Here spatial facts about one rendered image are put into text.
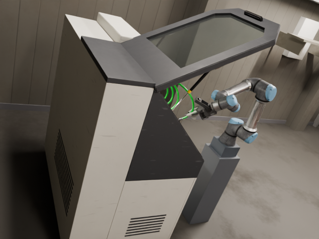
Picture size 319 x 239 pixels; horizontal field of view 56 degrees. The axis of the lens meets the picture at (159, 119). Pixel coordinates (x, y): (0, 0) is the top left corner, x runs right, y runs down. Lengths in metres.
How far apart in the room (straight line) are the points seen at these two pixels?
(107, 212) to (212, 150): 1.10
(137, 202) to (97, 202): 0.30
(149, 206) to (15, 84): 2.43
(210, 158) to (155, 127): 1.03
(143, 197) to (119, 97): 0.85
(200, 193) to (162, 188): 0.76
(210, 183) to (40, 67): 2.43
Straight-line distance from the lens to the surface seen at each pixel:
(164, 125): 1.86
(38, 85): 4.08
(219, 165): 2.71
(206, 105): 2.10
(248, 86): 2.44
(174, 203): 2.40
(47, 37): 3.86
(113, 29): 2.46
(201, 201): 2.94
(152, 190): 2.19
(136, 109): 1.72
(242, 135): 2.61
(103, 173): 1.93
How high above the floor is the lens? 2.06
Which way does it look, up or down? 26 degrees down
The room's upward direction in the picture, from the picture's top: 19 degrees clockwise
